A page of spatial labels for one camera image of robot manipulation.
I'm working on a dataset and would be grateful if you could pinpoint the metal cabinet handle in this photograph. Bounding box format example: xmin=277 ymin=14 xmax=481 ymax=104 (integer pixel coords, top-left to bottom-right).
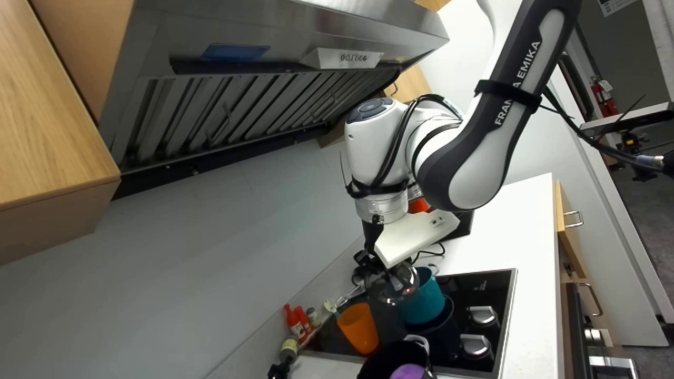
xmin=560 ymin=207 xmax=585 ymax=232
xmin=560 ymin=274 xmax=608 ymax=319

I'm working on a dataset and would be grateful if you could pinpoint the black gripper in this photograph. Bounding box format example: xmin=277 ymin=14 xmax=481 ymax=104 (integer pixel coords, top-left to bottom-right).
xmin=354 ymin=217 xmax=423 ymax=293

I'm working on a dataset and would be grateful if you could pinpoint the purple round object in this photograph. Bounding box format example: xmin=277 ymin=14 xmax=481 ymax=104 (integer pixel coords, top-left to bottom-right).
xmin=388 ymin=362 xmax=438 ymax=379

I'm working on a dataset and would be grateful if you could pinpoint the steel range hood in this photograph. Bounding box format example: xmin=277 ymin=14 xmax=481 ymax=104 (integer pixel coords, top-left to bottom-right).
xmin=98 ymin=0 xmax=451 ymax=197

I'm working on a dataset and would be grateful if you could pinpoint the dark bottle green label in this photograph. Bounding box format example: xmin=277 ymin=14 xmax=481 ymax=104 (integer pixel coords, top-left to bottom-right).
xmin=267 ymin=335 xmax=303 ymax=379

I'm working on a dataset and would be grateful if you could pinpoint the red bottle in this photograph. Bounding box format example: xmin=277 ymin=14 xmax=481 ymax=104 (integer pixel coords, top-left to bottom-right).
xmin=283 ymin=301 xmax=320 ymax=348

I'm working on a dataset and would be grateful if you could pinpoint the wooden base cabinet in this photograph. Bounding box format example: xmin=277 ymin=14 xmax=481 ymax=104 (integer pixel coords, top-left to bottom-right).
xmin=553 ymin=176 xmax=613 ymax=379

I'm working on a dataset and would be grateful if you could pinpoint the silver oven knob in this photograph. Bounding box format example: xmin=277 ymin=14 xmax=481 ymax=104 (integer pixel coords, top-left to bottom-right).
xmin=579 ymin=325 xmax=608 ymax=348

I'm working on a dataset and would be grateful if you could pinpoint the black glass cooktop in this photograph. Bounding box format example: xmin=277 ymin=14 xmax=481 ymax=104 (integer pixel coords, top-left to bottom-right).
xmin=308 ymin=268 xmax=518 ymax=379

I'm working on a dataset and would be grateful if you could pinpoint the glass pot lid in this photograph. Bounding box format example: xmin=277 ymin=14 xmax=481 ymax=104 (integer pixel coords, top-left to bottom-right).
xmin=368 ymin=274 xmax=417 ymax=331

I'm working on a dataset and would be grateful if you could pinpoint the orange cup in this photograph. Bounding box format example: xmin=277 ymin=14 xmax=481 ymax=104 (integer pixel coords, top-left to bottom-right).
xmin=335 ymin=301 xmax=382 ymax=357

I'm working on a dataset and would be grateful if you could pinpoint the blue pot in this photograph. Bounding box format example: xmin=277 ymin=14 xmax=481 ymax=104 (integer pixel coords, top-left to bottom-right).
xmin=398 ymin=268 xmax=450 ymax=329

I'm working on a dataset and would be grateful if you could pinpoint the wooden wall cabinet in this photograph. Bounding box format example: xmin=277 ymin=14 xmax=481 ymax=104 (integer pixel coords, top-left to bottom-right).
xmin=0 ymin=0 xmax=135 ymax=265
xmin=382 ymin=66 xmax=434 ymax=105

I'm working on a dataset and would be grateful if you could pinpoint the white shelf board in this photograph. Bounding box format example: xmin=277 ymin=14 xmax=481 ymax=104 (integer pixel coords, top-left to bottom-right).
xmin=578 ymin=99 xmax=674 ymax=134

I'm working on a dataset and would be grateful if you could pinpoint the silver cooktop knob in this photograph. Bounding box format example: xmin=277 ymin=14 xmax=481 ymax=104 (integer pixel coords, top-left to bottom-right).
xmin=462 ymin=304 xmax=502 ymax=331
xmin=460 ymin=331 xmax=502 ymax=362

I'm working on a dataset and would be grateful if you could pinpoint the red fire extinguisher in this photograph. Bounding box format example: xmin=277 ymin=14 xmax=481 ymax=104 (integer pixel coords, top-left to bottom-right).
xmin=591 ymin=75 xmax=618 ymax=119

